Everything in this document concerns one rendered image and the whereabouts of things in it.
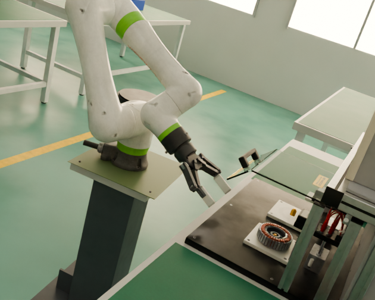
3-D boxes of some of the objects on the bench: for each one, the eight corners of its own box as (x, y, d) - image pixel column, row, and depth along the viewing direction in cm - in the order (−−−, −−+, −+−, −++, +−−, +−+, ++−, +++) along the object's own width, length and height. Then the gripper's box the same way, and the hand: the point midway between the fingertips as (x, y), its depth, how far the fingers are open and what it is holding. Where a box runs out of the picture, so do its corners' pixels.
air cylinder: (303, 266, 147) (309, 252, 145) (308, 256, 154) (315, 242, 152) (318, 274, 146) (325, 260, 143) (323, 263, 152) (330, 250, 150)
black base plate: (184, 243, 146) (186, 236, 145) (253, 181, 201) (255, 177, 200) (330, 322, 130) (333, 316, 129) (362, 232, 185) (364, 227, 184)
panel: (332, 318, 128) (378, 226, 117) (364, 227, 185) (397, 159, 174) (336, 320, 128) (383, 228, 116) (367, 228, 184) (400, 160, 173)
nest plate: (266, 215, 171) (267, 212, 171) (278, 202, 184) (279, 199, 184) (305, 234, 166) (306, 231, 166) (315, 219, 179) (316, 216, 179)
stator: (251, 240, 151) (255, 230, 150) (262, 226, 161) (266, 217, 159) (283, 256, 147) (287, 246, 146) (293, 241, 157) (297, 233, 156)
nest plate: (242, 242, 151) (243, 239, 150) (258, 225, 164) (259, 222, 163) (286, 265, 146) (287, 262, 145) (299, 245, 158) (300, 242, 158)
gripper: (191, 146, 174) (227, 192, 171) (156, 163, 152) (196, 216, 150) (205, 133, 170) (241, 181, 168) (170, 150, 149) (212, 205, 146)
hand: (218, 195), depth 159 cm, fingers open, 13 cm apart
